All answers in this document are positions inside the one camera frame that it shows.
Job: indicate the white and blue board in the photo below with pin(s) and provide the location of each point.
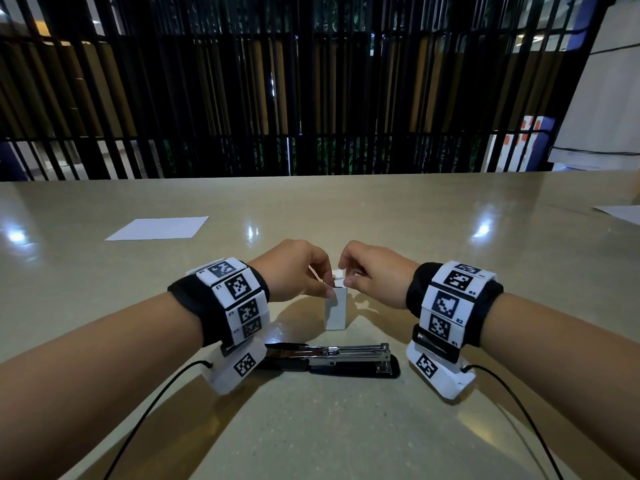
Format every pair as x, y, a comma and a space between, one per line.
520, 144

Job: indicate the white paper sheet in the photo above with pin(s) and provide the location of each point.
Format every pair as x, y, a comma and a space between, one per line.
622, 213
157, 228

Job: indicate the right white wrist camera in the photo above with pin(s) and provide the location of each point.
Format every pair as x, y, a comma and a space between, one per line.
437, 369

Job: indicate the person's left forearm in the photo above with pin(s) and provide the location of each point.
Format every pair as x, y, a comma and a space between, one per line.
100, 374

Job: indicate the left marker-tag wristband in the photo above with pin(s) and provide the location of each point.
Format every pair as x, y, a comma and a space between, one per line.
235, 294

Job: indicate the black slatted screen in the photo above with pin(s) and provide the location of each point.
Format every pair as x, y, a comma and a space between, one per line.
300, 84

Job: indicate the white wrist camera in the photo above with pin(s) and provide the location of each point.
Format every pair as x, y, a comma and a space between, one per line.
237, 367
437, 369

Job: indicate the person's left hand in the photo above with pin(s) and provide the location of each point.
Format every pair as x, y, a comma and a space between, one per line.
287, 269

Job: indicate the marker-tag wristband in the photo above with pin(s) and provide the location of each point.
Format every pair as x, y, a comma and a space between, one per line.
450, 299
235, 294

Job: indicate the person's right thumb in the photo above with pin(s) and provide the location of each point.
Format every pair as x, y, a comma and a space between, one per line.
359, 282

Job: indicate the right marker-tag wristband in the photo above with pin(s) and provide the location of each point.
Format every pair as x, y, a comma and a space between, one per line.
450, 299

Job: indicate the person's right hand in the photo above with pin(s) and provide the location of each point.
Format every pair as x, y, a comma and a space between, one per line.
385, 274

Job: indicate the small white staple box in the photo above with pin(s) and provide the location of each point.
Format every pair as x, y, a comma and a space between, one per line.
335, 309

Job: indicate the person's right forearm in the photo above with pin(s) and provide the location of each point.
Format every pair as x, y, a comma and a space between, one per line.
560, 354

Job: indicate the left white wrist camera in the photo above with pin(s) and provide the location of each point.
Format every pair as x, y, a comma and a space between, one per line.
237, 367

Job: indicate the black metal stapler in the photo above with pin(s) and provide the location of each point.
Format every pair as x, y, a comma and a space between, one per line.
345, 362

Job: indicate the person's left thumb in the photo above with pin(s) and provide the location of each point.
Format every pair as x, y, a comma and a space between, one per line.
316, 290

